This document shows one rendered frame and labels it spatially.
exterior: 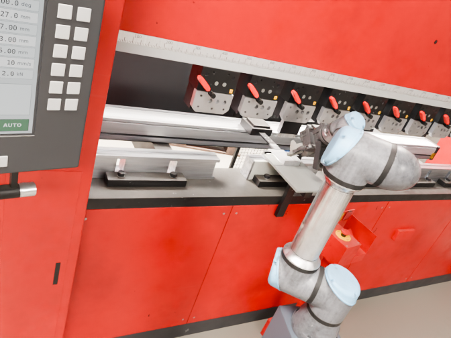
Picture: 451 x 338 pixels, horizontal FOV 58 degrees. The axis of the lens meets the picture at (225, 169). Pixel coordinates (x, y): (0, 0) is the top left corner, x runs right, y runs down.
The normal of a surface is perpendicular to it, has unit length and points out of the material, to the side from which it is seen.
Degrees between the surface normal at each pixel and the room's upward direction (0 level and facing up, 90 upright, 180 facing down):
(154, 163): 90
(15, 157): 90
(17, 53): 90
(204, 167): 90
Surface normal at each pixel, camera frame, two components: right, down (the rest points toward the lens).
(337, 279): 0.42, -0.77
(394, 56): 0.42, 0.55
